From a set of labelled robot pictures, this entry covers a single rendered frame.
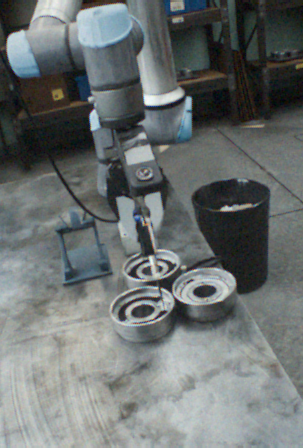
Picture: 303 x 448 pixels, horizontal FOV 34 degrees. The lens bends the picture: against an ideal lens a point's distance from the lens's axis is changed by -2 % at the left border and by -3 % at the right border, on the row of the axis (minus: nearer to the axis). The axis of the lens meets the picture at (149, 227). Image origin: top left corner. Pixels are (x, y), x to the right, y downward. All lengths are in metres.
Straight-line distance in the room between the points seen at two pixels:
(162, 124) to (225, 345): 0.65
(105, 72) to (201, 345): 0.42
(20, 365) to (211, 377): 0.30
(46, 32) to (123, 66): 0.18
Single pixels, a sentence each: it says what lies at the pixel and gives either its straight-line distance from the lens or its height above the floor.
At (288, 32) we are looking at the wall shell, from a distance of 5.22.
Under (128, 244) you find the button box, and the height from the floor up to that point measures 0.83.
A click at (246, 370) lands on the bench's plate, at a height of 0.80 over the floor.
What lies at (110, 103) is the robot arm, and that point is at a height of 1.16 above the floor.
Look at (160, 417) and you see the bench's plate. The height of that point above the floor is 0.80.
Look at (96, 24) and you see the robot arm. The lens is 0.71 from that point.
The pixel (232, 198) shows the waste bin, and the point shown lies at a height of 0.33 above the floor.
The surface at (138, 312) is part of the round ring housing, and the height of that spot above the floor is 0.81.
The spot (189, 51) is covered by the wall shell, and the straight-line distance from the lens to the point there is 4.91.
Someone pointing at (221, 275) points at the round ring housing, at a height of 0.83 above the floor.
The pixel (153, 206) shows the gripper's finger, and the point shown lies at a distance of 0.80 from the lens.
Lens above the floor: 1.31
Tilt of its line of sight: 27 degrees down
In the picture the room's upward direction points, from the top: 10 degrees counter-clockwise
